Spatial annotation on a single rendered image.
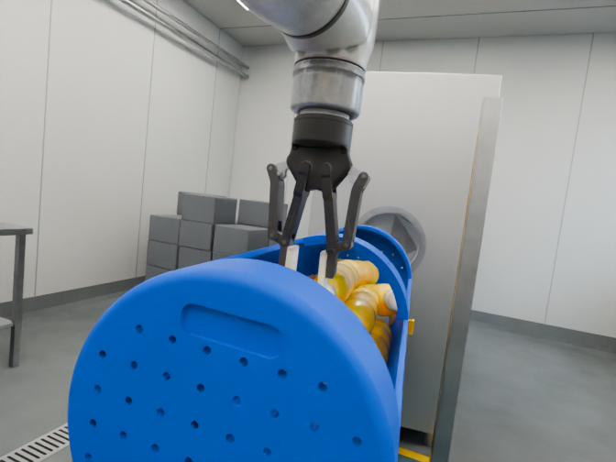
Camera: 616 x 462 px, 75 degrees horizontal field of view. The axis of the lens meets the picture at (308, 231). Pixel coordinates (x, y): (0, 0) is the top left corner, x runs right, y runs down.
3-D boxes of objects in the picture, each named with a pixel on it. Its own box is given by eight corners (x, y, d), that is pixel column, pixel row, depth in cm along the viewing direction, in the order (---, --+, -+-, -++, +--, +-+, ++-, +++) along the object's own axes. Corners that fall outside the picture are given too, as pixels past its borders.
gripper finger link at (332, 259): (330, 237, 52) (353, 240, 51) (326, 276, 52) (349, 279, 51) (328, 237, 50) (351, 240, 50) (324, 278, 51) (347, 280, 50)
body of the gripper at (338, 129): (361, 126, 53) (353, 195, 54) (300, 122, 55) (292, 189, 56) (353, 112, 46) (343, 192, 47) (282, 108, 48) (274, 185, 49)
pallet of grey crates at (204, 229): (278, 309, 449) (289, 203, 439) (239, 328, 375) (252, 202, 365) (191, 289, 493) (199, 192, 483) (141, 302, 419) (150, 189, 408)
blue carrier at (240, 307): (400, 334, 113) (421, 236, 111) (350, 696, 29) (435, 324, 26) (304, 308, 121) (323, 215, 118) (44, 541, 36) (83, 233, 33)
